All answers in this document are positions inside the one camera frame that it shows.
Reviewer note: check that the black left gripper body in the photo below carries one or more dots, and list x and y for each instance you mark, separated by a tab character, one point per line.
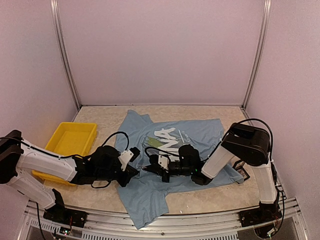
122	181

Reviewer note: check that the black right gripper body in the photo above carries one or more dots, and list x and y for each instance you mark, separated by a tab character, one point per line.
164	178

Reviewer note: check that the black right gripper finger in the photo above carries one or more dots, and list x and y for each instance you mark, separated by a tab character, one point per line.
157	173
154	168

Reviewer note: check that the light blue printed t-shirt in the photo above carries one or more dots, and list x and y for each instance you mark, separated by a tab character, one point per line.
144	197

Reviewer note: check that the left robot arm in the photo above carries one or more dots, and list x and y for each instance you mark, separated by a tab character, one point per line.
18	157

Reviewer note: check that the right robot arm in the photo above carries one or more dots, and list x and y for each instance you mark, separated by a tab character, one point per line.
251	145

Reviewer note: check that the black display case with brooch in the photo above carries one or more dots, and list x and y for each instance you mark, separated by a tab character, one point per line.
239	167

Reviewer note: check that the yellow plastic bin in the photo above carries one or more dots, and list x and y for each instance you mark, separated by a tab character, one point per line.
72	138

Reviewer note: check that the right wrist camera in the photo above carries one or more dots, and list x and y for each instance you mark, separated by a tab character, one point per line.
161	161

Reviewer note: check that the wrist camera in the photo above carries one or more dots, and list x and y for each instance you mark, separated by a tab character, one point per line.
127	156
161	161

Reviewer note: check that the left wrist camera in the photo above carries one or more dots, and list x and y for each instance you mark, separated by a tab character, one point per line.
127	156

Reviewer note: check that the aluminium table front rail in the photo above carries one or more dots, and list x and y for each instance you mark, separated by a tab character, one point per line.
108	225

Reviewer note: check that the aluminium corner post left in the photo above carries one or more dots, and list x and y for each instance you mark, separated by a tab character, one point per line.
54	5

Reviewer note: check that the aluminium corner post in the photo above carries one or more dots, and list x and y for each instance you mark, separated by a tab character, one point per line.
54	5
258	54

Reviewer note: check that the aluminium corner post right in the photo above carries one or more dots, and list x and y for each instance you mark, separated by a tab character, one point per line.
258	54

